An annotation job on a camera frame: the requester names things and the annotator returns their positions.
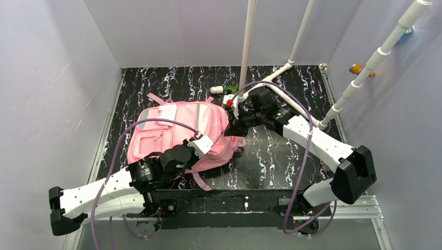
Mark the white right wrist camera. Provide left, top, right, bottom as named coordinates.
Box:
left=222, top=94, right=238, bottom=118

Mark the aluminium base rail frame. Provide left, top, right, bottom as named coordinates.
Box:
left=64, top=64, right=393, bottom=250

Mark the white PVC pipe frame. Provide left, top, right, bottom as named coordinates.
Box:
left=238, top=0, right=434, bottom=131

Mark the pink student backpack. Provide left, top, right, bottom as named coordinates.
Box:
left=127, top=93, right=245, bottom=191

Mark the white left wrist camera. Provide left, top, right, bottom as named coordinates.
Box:
left=188, top=133, right=214, bottom=158

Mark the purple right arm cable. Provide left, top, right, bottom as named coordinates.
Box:
left=229, top=81, right=337, bottom=237

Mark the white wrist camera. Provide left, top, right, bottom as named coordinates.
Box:
left=188, top=133, right=214, bottom=158
left=222, top=94, right=238, bottom=118

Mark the green white pipe fitting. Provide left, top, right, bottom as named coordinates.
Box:
left=210, top=84, right=239, bottom=94

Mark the orange yellow wall knob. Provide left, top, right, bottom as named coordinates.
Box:
left=349, top=64, right=363, bottom=75

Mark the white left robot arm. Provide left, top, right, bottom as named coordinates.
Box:
left=48, top=142, right=209, bottom=236

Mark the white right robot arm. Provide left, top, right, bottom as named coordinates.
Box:
left=223, top=86, right=377, bottom=210

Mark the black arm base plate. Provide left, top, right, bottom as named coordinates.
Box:
left=152, top=189, right=332, bottom=231

